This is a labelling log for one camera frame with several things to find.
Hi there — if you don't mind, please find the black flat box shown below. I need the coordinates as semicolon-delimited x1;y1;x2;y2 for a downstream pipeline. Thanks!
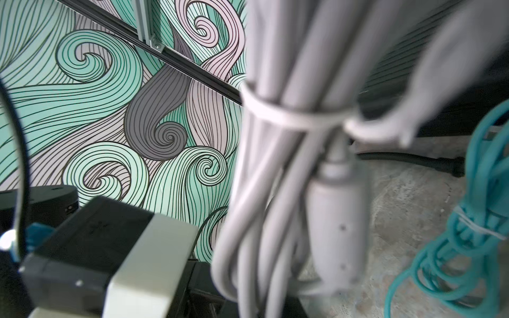
345;1;508;144

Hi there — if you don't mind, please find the teal bundled cable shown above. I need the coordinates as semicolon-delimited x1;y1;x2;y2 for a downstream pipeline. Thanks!
383;99;509;318

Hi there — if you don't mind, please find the aluminium wall rail back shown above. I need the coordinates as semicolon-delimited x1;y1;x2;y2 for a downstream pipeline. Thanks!
131;0;165;53

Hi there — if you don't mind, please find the white cable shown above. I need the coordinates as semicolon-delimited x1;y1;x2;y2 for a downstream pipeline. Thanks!
210;0;509;318

